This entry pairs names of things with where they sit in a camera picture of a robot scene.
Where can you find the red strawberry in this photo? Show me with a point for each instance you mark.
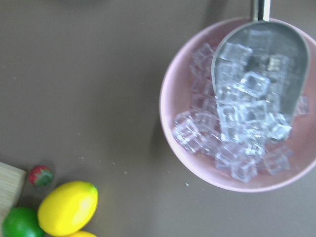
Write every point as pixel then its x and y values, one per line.
pixel 40 176

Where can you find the yellow lemon upper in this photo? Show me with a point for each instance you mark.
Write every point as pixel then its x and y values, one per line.
pixel 68 208

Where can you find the pink bowl of ice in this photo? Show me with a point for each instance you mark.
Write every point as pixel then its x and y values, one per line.
pixel 253 134

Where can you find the metal ice scoop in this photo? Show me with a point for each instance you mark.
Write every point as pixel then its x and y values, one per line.
pixel 269 61

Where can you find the wooden cutting board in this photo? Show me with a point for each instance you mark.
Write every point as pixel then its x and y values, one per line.
pixel 12 181

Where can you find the green lime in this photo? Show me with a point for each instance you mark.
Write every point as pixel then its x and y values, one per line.
pixel 22 222

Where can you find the yellow lemon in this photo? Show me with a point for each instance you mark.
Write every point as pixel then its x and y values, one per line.
pixel 82 234
pixel 68 208

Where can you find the yellow lemon lower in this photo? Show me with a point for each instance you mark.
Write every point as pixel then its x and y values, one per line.
pixel 82 234

